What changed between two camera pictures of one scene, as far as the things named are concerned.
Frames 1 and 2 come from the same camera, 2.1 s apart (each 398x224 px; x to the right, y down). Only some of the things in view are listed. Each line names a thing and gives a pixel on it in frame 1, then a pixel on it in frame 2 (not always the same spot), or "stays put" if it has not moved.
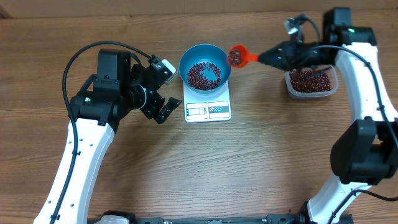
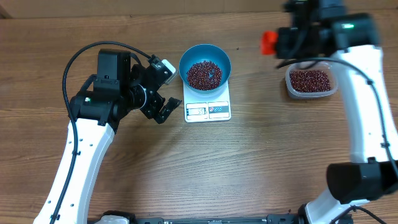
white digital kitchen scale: (202, 107) stays put
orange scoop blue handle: (239, 56) → (269, 38)
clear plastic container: (298, 85) stays put
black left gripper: (152, 112) stays put
